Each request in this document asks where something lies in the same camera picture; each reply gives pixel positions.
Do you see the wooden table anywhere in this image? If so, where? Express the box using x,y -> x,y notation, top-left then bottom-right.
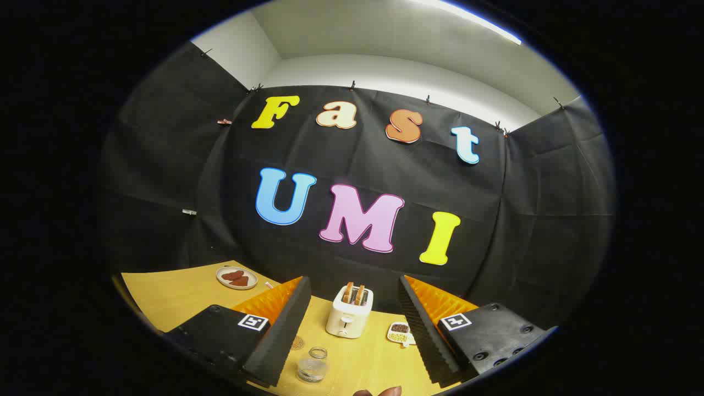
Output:
113,260 -> 479,396

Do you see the round white plate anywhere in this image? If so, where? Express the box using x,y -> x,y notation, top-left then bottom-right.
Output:
216,266 -> 259,290

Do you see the black backdrop cloth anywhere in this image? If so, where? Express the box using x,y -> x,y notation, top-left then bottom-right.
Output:
98,41 -> 615,331

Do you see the white toaster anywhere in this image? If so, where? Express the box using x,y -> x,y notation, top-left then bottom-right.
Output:
326,285 -> 375,339

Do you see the clear plastic juice bottle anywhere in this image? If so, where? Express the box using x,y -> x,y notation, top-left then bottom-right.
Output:
296,346 -> 329,384

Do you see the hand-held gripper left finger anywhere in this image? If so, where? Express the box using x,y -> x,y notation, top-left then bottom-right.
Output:
163,276 -> 312,387

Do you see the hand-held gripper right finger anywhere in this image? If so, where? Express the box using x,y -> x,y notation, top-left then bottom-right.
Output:
398,274 -> 557,386

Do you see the white divided condiment dish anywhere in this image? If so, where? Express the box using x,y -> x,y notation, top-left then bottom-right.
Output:
387,322 -> 417,348

